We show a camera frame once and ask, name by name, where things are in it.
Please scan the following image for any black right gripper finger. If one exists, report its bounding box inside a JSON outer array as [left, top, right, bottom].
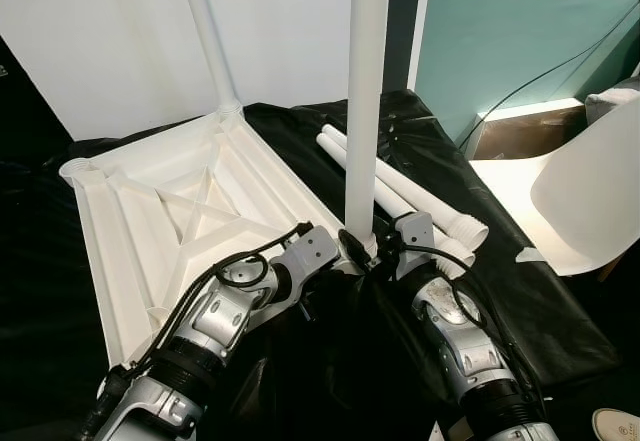
[[338, 227, 377, 265]]

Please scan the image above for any white tapered plastic table leg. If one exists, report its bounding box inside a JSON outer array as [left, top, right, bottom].
[[176, 0, 244, 122], [343, 0, 393, 257], [316, 133, 476, 267], [325, 126, 491, 250]]

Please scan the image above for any white plastic table top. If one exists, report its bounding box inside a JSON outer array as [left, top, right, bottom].
[[58, 101, 379, 367]]

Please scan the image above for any black plastic sheet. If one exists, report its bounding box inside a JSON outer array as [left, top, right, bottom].
[[0, 89, 621, 441]]

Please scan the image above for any brown cardboard box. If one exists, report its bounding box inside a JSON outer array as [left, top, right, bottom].
[[465, 99, 586, 162]]

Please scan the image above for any white plastic shell chair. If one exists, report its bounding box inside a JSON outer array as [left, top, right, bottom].
[[468, 96, 640, 277]]

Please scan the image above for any person's white shoe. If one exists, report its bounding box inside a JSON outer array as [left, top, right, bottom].
[[592, 408, 640, 441]]

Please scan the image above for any large white board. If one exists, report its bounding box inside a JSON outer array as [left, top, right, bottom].
[[0, 0, 396, 142]]

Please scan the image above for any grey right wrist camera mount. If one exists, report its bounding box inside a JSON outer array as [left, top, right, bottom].
[[395, 211, 437, 280]]

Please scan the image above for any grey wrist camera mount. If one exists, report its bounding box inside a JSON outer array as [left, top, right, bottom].
[[285, 226, 341, 277], [395, 211, 437, 280]]

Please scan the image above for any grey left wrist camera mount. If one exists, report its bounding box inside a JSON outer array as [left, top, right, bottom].
[[285, 226, 341, 277]]

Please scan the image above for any thin black wall cable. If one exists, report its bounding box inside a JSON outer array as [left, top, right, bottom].
[[455, 1, 640, 152]]

